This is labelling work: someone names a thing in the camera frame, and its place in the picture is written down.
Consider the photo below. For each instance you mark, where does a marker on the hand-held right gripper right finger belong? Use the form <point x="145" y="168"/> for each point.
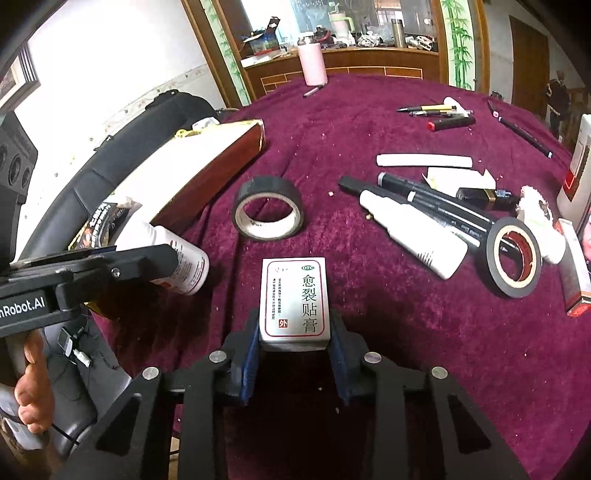
<point x="339" y="364"/>

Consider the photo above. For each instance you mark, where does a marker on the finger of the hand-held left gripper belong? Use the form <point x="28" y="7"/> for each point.
<point x="147" y="267"/>

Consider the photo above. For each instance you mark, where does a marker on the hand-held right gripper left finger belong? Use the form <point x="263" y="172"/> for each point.
<point x="249" y="364"/>

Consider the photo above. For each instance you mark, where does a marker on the white bottle with red label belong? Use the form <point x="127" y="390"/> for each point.
<point x="187" y="261"/>

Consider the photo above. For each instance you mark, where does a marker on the white medicine box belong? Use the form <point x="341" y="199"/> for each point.
<point x="295" y="300"/>

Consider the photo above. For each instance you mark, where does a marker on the red-brown box with white inside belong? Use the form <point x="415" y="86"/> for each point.
<point x="198" y="157"/>

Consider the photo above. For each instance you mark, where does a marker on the black box with gold band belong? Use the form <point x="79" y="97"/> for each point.
<point x="475" y="196"/>

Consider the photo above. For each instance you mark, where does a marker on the small white cup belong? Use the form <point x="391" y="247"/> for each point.
<point x="554" y="247"/>

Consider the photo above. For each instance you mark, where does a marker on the pink white fluffy ball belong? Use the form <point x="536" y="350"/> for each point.
<point x="533" y="205"/>

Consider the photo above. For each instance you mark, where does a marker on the person's left hand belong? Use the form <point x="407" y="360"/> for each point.
<point x="39" y="397"/>

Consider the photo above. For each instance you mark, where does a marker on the dark printed packet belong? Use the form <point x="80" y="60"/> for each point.
<point x="99" y="226"/>

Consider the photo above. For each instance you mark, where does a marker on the yellow cloth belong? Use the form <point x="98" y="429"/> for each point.
<point x="184" y="134"/>

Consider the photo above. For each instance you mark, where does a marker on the white spray bottle black nozzle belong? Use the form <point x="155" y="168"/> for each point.
<point x="415" y="235"/>

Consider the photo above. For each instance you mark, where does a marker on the white printed bag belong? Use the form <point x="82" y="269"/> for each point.
<point x="205" y="123"/>

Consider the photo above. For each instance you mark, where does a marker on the black leather sofa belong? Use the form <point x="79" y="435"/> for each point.
<point x="180" y="108"/>

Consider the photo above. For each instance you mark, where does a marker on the black tape roll red core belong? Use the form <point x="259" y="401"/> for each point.
<point x="484" y="276"/>

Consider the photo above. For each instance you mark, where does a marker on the small white open carton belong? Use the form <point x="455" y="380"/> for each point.
<point x="450" y="177"/>

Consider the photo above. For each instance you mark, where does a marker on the dark ballpoint pen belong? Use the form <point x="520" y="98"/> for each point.
<point x="311" y="91"/>

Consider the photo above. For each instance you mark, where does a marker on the red and white carton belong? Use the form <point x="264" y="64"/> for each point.
<point x="572" y="277"/>

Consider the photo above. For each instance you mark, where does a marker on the small glass tank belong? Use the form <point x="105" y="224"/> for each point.
<point x="261" y="44"/>

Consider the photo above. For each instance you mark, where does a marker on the pink thermos bottle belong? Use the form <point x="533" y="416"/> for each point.
<point x="314" y="64"/>

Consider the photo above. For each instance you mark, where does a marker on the black marker with red cap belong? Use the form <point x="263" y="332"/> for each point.
<point x="452" y="122"/>

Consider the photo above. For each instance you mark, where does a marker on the black and yellow pen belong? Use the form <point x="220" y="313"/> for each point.
<point x="434" y="109"/>

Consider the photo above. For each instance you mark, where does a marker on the clear barrel pen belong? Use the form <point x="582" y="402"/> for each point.
<point x="464" y="113"/>

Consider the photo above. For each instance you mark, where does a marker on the small white tube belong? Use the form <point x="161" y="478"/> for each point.
<point x="450" y="102"/>

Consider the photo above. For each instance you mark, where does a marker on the long black pencil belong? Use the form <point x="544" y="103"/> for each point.
<point x="521" y="134"/>

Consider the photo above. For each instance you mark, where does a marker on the short black pencil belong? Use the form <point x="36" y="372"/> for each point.
<point x="492" y="110"/>

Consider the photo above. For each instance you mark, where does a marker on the tall white box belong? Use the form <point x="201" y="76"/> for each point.
<point x="577" y="184"/>

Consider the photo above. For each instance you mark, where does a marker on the wooden cabinet with glass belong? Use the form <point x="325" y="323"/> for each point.
<point x="369" y="60"/>

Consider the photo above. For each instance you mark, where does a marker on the white tumbler with straw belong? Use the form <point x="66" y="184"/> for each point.
<point x="340" y="25"/>

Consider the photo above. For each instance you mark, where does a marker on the steel thermos flask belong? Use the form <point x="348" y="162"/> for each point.
<point x="399" y="34"/>

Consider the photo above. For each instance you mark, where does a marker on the dark standing figurine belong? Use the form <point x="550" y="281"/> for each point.
<point x="558" y="97"/>

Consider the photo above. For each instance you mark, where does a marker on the wooden door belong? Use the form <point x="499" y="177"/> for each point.
<point x="528" y="64"/>

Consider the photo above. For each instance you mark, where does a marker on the framed wall picture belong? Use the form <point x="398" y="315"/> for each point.
<point x="14" y="78"/>

